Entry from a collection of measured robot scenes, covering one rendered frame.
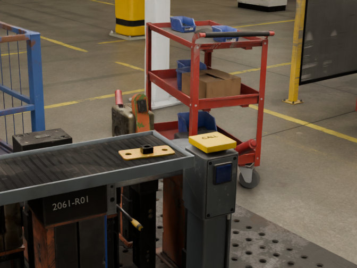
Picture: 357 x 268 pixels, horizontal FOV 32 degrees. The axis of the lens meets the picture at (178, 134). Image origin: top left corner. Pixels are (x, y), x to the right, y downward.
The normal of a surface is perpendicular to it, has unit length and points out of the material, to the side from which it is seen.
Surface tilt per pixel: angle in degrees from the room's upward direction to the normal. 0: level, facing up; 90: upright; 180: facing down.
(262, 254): 0
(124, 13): 91
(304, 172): 0
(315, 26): 90
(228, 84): 90
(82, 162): 0
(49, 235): 90
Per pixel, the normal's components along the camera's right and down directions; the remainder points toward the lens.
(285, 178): 0.02, -0.95
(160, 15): 0.62, 0.27
